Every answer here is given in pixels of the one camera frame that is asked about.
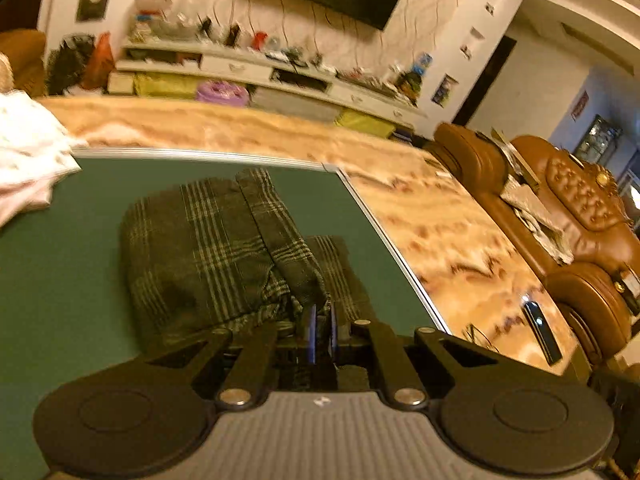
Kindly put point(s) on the covered cake stand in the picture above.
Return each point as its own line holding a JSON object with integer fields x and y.
{"x": 152, "y": 4}

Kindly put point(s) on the white television cabinet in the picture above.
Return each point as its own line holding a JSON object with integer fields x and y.
{"x": 225, "y": 65}

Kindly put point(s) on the large brown leather sofa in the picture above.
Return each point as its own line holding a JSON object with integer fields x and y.
{"x": 585, "y": 290}

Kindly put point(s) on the orange plastic bag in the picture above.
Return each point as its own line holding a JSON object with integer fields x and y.
{"x": 99, "y": 65}

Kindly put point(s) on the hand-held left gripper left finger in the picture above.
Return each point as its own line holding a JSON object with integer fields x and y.
{"x": 312, "y": 332}

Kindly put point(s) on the yellow green bundle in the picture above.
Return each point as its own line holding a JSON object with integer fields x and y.
{"x": 165, "y": 85}
{"x": 365, "y": 122}

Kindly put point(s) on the red cup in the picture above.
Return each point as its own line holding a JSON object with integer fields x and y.
{"x": 259, "y": 41}

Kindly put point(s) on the black bottle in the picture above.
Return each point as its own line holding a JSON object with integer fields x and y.
{"x": 205, "y": 26}
{"x": 232, "y": 36}

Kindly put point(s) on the purple basin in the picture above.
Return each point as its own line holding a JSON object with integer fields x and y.
{"x": 222, "y": 94}

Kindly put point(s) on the white buttoned shirt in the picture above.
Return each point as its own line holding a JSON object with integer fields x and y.
{"x": 30, "y": 145}

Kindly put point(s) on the dark plaid pants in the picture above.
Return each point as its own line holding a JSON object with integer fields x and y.
{"x": 200, "y": 250}

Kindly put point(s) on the beige lace armchair cover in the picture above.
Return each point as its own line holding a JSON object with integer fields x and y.
{"x": 537, "y": 220}

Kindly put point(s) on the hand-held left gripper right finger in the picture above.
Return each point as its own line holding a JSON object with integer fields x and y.
{"x": 332, "y": 332}

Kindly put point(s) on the small colourful wall poster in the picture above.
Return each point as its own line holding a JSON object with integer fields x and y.
{"x": 444, "y": 91}

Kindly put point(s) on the black remote control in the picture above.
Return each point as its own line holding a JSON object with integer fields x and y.
{"x": 542, "y": 332}

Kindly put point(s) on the brown tufted leather sofa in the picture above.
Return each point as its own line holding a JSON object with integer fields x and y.
{"x": 22, "y": 60}

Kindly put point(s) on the dark green package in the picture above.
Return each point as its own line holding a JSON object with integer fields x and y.
{"x": 410, "y": 85}

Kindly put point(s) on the green table mat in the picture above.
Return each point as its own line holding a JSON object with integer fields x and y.
{"x": 60, "y": 285}

